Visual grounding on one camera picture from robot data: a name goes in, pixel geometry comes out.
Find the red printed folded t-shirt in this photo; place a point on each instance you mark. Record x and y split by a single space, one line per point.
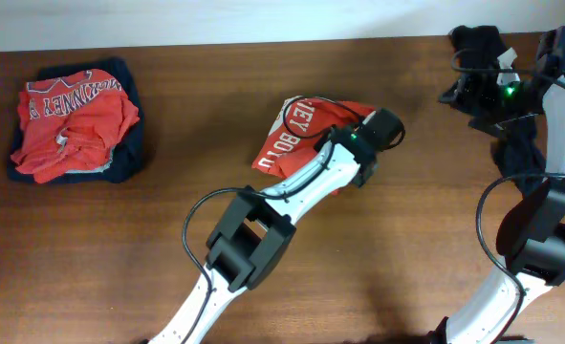
71 122

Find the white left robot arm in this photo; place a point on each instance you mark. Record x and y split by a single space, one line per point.
257 227

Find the black crumpled garment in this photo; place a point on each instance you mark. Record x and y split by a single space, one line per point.
479 48

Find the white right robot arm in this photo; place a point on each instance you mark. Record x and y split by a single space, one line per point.
528 259

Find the navy folded garment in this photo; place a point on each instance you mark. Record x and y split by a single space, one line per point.
127 158

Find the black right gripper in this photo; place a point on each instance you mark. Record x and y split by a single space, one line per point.
486 83

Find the light grey folded garment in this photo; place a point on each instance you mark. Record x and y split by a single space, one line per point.
98 169

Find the orange FRAM t-shirt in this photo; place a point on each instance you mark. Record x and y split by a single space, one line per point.
316 146

